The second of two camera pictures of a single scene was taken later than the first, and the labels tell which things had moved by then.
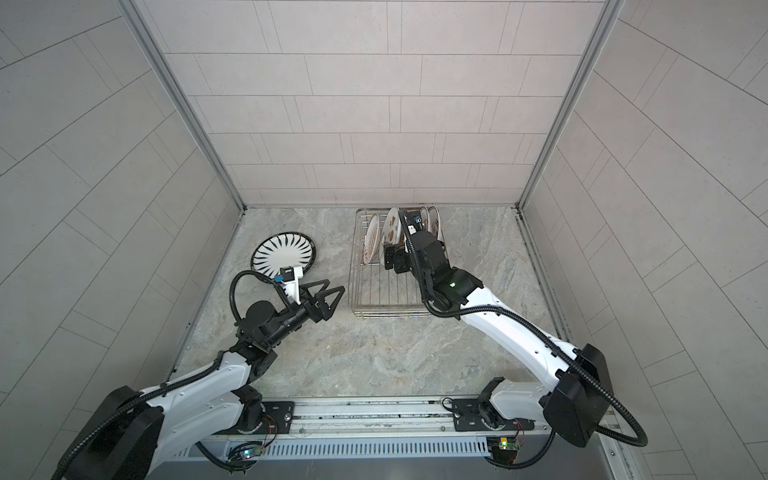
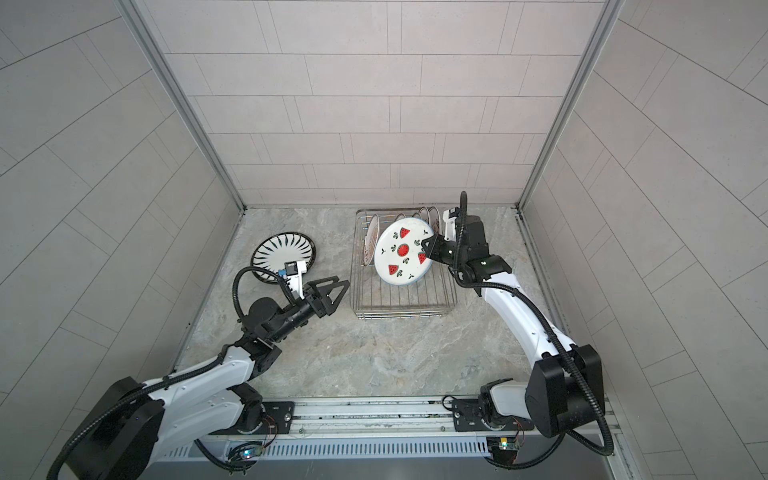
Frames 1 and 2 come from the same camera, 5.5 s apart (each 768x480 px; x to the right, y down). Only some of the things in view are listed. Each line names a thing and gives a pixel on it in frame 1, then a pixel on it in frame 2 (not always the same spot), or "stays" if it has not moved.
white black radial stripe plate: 283,250 stays
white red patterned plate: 371,239 stays
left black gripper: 305,311 stays
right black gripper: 399,264 -> 434,250
